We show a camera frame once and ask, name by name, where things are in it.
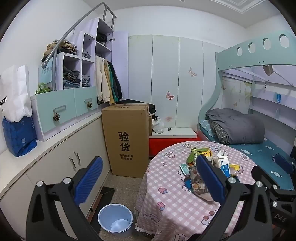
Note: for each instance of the blue shopping bag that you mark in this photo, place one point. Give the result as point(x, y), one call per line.
point(20, 139)

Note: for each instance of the white paper bag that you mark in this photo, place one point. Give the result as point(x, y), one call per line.
point(13, 92)

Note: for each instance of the small blue box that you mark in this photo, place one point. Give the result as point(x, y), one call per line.
point(278, 97)

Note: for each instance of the wide teal drawer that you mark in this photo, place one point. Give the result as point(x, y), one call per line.
point(55, 99)

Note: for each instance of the cream hanging jacket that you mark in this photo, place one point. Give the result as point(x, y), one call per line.
point(100, 78)

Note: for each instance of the teal bunk bed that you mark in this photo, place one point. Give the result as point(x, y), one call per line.
point(231, 59)

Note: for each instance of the grey metal handrail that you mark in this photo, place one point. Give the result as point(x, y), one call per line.
point(44, 65)

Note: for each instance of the cream low cabinet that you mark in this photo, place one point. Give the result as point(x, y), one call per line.
point(53, 162)

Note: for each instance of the green artificial plant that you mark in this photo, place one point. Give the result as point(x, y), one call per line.
point(42, 89)

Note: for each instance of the grey quilt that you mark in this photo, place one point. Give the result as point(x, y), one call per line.
point(240, 127)

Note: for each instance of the white plastic bag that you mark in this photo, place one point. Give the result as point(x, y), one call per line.
point(158, 126)

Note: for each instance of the black hanging coat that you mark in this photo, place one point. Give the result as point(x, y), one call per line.
point(118, 85)

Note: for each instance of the pine cone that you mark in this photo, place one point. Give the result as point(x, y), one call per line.
point(56, 117)
point(89, 105)

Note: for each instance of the pale butterfly sticker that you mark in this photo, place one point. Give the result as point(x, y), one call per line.
point(192, 72)

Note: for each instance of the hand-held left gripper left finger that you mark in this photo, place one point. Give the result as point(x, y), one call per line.
point(89, 178)

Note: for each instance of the pile of mixed wrappers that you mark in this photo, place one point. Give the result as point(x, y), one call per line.
point(193, 180)

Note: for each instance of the teal paper sign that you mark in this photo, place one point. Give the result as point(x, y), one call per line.
point(47, 76)

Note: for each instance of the heap of brown clothes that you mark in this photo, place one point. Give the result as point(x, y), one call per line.
point(62, 47)

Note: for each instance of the checked blanket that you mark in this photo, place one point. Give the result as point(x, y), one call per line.
point(218, 131)

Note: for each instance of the teal candy print bedsheet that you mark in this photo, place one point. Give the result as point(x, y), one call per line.
point(254, 150)

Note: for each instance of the pink butterfly sticker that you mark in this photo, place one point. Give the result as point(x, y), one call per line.
point(169, 95)

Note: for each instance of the pink checked tablecloth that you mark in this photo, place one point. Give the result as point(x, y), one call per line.
point(171, 185)

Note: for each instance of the white wardrobe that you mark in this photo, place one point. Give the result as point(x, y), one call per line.
point(166, 69)

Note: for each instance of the black cloth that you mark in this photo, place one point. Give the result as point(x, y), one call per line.
point(151, 109)

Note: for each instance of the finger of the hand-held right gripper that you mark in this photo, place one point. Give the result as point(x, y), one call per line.
point(283, 163)
point(263, 176)

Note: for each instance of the purple shelf unit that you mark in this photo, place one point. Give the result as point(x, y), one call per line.
point(77, 44)

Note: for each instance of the folded grey clothes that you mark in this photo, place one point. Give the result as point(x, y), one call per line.
point(86, 53)
point(86, 81)

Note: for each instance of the light blue plastic bin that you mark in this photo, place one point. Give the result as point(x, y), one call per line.
point(115, 228)

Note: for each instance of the narrow teal drawer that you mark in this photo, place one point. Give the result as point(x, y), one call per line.
point(83, 95)

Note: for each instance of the red storage bench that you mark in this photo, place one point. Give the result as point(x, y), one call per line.
point(161, 143)

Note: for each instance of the folded black clothes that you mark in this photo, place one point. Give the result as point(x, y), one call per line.
point(101, 38)

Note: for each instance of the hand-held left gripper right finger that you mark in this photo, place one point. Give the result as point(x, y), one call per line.
point(210, 178)

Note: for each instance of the blue striped pillow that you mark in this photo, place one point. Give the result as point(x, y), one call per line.
point(205, 126)

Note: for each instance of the tall cardboard box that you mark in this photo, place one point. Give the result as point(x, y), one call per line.
point(124, 143)

